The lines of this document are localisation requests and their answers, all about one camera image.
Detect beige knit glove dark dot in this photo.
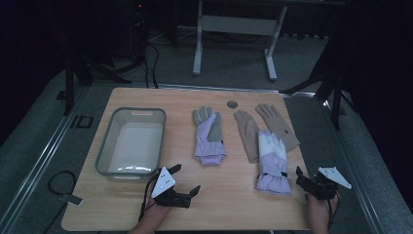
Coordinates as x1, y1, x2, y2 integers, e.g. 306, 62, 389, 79
254, 102, 301, 152

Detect metal floor rail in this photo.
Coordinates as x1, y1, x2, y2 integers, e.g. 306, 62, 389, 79
320, 97, 388, 234
155, 83, 317, 98
0, 86, 90, 234

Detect white and purple ski glove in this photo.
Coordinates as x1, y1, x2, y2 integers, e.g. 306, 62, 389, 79
255, 130, 292, 196

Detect person's right hand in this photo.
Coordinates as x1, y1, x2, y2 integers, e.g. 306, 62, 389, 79
307, 194, 339, 222

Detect person's left hand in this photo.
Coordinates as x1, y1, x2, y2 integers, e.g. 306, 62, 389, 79
144, 199, 171, 219

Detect purple ski glove grey palm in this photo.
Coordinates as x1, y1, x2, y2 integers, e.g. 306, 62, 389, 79
192, 105, 227, 167

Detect black cable loop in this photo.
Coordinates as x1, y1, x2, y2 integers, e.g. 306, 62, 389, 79
48, 170, 78, 197

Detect grey plastic basin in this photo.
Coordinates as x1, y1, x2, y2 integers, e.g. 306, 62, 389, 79
94, 106, 168, 182

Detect black floor cables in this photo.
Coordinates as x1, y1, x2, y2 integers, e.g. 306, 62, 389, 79
142, 42, 161, 90

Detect plain beige knit glove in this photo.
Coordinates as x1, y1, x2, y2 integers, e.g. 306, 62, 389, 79
233, 110, 261, 164

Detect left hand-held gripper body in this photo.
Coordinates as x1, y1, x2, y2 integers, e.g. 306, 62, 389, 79
151, 167, 193, 209

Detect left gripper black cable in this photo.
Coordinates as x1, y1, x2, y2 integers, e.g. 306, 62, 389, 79
138, 169, 164, 222

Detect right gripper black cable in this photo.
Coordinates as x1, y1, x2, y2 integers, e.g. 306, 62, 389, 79
326, 191, 341, 230

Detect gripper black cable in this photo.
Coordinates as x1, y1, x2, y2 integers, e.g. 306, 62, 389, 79
326, 191, 341, 230
138, 169, 164, 222

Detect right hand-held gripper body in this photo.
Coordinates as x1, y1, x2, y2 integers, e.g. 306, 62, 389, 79
303, 166, 353, 201

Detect black stand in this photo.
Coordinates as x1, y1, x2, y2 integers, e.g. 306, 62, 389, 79
62, 48, 132, 116
281, 32, 346, 131

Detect grey tape piece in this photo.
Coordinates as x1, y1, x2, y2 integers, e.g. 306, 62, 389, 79
61, 193, 84, 207

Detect white metal desk frame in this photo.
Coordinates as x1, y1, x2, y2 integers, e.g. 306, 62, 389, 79
192, 0, 288, 82

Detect dark equipment with red light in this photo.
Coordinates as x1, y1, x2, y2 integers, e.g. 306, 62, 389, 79
130, 0, 151, 62

